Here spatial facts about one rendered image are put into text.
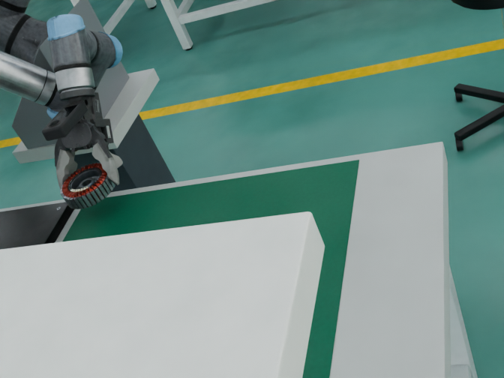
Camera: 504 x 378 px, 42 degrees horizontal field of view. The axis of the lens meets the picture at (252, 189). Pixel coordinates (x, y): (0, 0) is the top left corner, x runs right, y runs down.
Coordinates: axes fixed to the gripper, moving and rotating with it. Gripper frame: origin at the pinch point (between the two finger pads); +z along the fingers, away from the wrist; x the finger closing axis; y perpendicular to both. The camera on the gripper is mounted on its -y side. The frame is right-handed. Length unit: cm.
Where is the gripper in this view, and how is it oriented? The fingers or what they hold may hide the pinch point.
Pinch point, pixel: (88, 188)
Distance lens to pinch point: 140.1
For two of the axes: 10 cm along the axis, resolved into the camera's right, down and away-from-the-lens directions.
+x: -9.2, 1.3, 3.6
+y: 3.5, -1.1, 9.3
